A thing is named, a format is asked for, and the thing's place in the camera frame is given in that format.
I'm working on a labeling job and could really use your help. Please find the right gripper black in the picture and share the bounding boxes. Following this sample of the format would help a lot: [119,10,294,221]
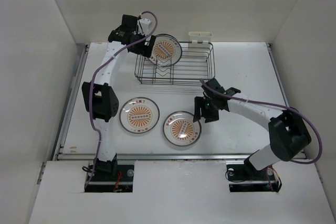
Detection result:
[193,96,219,123]

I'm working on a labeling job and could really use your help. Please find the white cutlery holder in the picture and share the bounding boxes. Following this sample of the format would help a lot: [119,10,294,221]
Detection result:
[188,31,213,48]

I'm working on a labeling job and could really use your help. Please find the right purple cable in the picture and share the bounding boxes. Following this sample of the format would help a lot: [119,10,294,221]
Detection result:
[199,78,324,192]

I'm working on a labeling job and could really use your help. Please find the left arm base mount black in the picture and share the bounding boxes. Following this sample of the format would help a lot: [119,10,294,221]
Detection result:
[82,165,134,193]

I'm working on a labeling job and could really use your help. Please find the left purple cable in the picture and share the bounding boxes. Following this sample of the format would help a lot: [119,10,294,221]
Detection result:
[84,10,160,185]

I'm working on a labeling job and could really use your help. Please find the red rim plate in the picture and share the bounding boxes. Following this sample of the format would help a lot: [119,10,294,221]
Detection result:
[149,34,182,67]

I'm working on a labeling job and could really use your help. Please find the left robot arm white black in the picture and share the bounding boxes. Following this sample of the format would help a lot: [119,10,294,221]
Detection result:
[81,12,158,180]

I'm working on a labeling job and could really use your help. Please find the left side rail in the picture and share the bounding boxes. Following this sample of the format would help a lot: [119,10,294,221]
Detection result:
[37,43,89,185]

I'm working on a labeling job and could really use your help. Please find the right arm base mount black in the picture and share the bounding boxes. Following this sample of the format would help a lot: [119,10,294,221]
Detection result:
[225,164,282,193]

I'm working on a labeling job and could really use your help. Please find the orange sunburst plate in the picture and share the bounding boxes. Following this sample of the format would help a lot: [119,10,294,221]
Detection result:
[162,111,202,147]
[119,97,160,134]

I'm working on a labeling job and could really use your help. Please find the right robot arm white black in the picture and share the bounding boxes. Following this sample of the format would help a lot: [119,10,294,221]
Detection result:
[193,78,311,180]

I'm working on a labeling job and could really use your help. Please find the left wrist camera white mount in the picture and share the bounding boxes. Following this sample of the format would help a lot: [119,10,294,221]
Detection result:
[138,18,152,36]

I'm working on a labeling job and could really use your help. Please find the grey wire dish rack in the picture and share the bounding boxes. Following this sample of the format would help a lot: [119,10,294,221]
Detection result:
[134,41,215,86]

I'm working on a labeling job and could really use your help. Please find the purple cable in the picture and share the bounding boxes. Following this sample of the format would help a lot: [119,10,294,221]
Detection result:
[84,10,160,185]
[199,78,324,192]

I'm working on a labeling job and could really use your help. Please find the right side rail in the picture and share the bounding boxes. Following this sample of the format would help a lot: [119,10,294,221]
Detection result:
[266,43,289,106]

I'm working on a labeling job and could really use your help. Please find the aluminium front rail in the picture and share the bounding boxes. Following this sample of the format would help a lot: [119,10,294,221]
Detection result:
[57,151,307,161]

